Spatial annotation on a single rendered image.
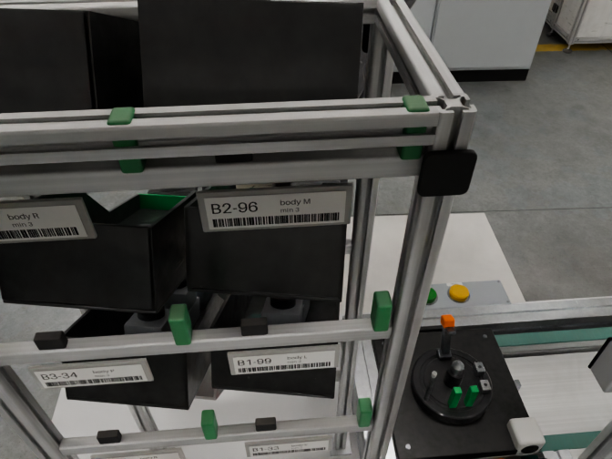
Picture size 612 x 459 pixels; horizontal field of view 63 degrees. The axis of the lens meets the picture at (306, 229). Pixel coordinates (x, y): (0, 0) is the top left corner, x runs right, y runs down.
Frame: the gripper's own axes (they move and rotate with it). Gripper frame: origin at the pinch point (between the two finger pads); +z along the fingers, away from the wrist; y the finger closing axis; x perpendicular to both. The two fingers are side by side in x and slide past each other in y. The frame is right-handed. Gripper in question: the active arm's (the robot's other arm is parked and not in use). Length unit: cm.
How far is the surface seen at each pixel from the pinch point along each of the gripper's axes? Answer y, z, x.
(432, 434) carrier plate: 21.3, 26.6, 20.1
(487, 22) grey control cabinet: 123, -233, 209
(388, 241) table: 21, -19, 56
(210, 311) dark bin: -10.7, 12.4, -12.7
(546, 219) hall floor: 127, -74, 180
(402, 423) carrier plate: 16.5, 25.0, 20.9
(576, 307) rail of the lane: 56, 2, 34
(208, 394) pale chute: -12.6, 21.2, -1.0
